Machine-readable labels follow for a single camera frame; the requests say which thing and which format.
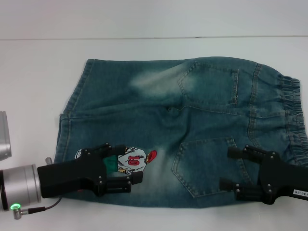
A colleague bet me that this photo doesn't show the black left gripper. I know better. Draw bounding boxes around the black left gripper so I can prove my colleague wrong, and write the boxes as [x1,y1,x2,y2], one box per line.
[37,142,143,198]

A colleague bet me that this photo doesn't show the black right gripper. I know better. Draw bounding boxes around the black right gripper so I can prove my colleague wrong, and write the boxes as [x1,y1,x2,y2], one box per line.
[219,144,308,205]

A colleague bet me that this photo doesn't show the thin dark wrist cable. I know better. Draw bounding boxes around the thin dark wrist cable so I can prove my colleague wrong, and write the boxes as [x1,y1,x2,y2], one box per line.
[11,196,64,214]

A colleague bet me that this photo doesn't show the blue denim shorts with embroidery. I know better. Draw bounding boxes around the blue denim shorts with embroidery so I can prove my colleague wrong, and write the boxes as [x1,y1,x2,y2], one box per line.
[53,56,308,209]

